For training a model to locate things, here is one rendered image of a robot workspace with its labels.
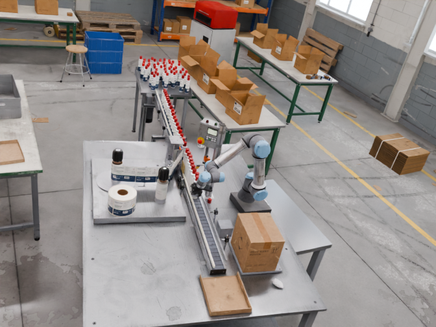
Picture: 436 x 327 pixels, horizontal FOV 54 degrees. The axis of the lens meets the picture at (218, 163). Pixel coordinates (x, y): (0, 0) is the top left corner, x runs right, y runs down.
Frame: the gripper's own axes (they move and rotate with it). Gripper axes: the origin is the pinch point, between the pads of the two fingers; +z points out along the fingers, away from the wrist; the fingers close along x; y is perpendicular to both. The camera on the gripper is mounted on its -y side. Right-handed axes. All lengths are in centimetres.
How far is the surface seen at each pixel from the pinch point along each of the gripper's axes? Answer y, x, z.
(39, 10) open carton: 156, -457, 274
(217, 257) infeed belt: -1, 58, -27
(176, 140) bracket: 11, -53, 6
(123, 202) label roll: 59, 12, -15
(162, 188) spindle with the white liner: 28.8, -1.6, -9.4
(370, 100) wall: -472, -330, 288
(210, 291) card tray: 9, 81, -35
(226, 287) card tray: -3, 79, -34
